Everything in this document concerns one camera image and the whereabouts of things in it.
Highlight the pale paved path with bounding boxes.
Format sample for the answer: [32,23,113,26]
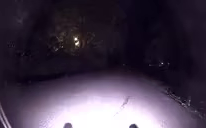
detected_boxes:
[4,68,206,128]

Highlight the street lamp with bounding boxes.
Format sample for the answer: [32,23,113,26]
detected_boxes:
[73,36,81,48]

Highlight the dark trees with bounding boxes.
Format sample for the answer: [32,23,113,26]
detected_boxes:
[0,0,179,73]

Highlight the robot's own part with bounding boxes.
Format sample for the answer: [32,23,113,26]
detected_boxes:
[128,123,140,128]
[63,122,74,128]

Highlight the dark verge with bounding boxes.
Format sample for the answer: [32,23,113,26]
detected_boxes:
[147,64,206,123]

